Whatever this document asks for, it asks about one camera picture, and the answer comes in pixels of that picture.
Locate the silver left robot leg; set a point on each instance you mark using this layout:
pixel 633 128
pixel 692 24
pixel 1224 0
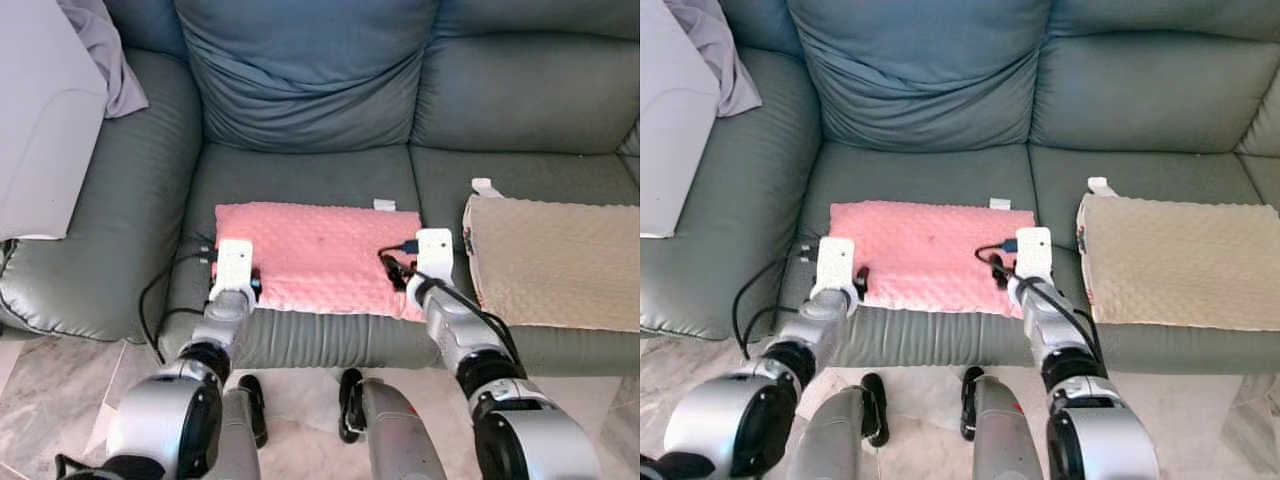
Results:
pixel 840 440
pixel 240 440

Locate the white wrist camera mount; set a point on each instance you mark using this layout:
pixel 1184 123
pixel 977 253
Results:
pixel 435 252
pixel 837 262
pixel 233 262
pixel 1033 252

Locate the grey green leather sofa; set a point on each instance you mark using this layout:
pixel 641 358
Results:
pixel 760 200
pixel 130 200

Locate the silver robot leg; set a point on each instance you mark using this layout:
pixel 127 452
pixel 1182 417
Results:
pixel 840 440
pixel 1000 430
pixel 395 430
pixel 240 440

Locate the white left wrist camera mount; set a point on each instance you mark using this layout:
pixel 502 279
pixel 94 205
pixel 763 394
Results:
pixel 233 262
pixel 837 262

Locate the lilac cloth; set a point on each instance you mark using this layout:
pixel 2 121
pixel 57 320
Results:
pixel 115 80
pixel 730 80

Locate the pink dotted pillow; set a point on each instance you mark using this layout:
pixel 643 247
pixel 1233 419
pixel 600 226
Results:
pixel 320 250
pixel 930 250

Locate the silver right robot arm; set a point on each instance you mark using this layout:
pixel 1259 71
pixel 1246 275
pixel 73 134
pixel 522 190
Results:
pixel 460 335
pixel 1055 335

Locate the blue grey back cushion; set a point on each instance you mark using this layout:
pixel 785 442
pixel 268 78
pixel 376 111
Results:
pixel 300 80
pixel 915 80

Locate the beige dotted pillow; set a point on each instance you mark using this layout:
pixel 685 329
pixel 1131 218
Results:
pixel 560 260
pixel 1180 260

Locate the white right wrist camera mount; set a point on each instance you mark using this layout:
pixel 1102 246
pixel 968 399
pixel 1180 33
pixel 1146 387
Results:
pixel 435 252
pixel 1033 252

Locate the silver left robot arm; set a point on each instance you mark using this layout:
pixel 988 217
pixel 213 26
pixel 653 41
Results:
pixel 160 420
pixel 720 430

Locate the silver right robot leg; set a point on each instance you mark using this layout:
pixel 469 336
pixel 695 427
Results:
pixel 395 430
pixel 1000 430

